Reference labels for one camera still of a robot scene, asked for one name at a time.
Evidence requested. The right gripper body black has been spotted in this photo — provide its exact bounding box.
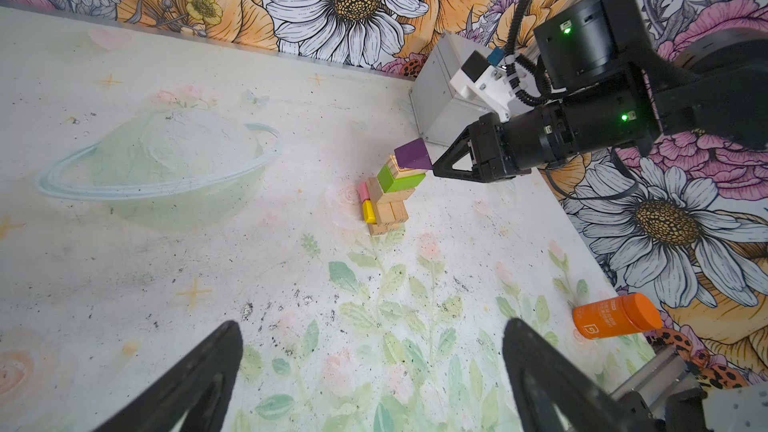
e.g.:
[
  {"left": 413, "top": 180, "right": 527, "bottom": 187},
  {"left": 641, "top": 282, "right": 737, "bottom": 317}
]
[{"left": 467, "top": 0, "right": 660, "bottom": 183}]

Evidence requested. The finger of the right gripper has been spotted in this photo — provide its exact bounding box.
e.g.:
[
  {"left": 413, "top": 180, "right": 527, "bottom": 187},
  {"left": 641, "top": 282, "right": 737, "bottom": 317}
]
[{"left": 433, "top": 120, "right": 488, "bottom": 183}]

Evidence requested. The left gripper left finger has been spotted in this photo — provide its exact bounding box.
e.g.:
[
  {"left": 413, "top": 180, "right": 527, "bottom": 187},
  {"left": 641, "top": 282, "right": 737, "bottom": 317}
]
[{"left": 97, "top": 320, "right": 243, "bottom": 431}]

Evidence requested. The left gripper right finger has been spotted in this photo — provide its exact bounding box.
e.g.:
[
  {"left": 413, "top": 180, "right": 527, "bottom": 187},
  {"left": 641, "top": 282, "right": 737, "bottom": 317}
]
[{"left": 502, "top": 318, "right": 656, "bottom": 431}]

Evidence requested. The purple wood block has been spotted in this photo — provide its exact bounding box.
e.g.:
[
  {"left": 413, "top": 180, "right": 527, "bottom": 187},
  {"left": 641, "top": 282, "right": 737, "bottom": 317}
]
[{"left": 394, "top": 138, "right": 432, "bottom": 170}]

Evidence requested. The cartoon printed wood block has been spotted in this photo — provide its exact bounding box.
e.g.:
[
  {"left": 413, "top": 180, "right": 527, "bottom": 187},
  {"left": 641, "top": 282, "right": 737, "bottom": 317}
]
[{"left": 386, "top": 155, "right": 426, "bottom": 179}]

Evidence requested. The green wood block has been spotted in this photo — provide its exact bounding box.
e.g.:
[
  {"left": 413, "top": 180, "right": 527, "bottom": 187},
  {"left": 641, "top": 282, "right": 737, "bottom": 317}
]
[{"left": 377, "top": 166, "right": 426, "bottom": 193}]

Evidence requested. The wide plain wood block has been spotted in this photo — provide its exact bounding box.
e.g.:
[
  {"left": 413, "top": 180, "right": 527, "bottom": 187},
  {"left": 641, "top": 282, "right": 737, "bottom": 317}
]
[{"left": 366, "top": 177, "right": 415, "bottom": 204}]

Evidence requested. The plain wood block numbered 11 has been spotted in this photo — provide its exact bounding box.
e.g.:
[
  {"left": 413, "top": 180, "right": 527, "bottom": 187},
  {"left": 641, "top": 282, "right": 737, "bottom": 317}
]
[{"left": 373, "top": 202, "right": 396, "bottom": 226}]

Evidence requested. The pink wood block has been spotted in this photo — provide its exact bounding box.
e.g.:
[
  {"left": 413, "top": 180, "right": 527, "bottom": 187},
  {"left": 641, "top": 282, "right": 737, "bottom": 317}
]
[{"left": 358, "top": 182, "right": 370, "bottom": 202}]

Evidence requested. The yellow wood block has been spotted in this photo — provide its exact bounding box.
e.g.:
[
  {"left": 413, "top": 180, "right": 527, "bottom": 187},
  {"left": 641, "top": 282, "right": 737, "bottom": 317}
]
[{"left": 362, "top": 200, "right": 377, "bottom": 224}]

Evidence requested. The plain wood block numbered 31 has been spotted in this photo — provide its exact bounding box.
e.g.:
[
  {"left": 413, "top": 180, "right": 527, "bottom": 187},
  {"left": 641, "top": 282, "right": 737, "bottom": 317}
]
[{"left": 390, "top": 201, "right": 409, "bottom": 223}]

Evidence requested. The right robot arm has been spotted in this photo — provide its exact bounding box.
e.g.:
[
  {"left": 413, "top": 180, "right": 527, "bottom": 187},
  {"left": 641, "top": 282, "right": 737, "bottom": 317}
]
[{"left": 433, "top": 0, "right": 767, "bottom": 183}]

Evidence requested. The silver metal case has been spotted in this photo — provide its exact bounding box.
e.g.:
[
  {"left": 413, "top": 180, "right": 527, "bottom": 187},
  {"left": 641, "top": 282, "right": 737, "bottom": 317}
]
[{"left": 410, "top": 33, "right": 515, "bottom": 146}]

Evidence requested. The orange bottle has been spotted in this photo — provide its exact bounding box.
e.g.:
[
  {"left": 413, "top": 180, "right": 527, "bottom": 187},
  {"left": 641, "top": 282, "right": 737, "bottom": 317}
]
[{"left": 572, "top": 293, "right": 663, "bottom": 340}]

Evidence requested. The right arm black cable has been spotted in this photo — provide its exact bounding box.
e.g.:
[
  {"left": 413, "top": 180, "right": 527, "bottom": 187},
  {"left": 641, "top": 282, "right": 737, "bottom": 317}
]
[{"left": 502, "top": 0, "right": 571, "bottom": 108}]

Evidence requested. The aluminium mounting rail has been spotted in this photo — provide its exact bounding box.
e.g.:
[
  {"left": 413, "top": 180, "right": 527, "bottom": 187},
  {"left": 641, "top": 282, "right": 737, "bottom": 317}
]
[{"left": 611, "top": 346, "right": 767, "bottom": 431}]

